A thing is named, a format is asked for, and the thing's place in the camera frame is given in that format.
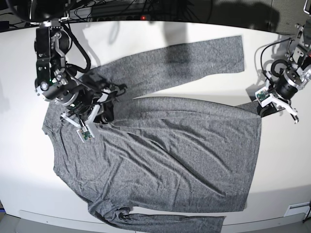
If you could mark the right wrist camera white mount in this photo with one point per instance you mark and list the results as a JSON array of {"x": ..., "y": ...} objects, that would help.
[{"x": 85, "y": 129}]

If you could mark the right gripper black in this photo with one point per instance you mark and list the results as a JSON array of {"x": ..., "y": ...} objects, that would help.
[{"x": 87, "y": 100}]

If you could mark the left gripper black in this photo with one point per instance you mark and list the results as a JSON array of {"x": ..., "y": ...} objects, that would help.
[{"x": 287, "y": 86}]

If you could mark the grey long-sleeve T-shirt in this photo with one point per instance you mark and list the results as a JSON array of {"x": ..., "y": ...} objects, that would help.
[{"x": 164, "y": 163}]

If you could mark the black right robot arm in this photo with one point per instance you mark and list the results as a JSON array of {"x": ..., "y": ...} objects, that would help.
[{"x": 59, "y": 58}]

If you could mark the black power strip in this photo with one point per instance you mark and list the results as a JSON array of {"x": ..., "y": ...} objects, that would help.
[{"x": 121, "y": 18}]

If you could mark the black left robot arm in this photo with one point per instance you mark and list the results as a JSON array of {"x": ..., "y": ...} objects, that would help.
[{"x": 297, "y": 57}]

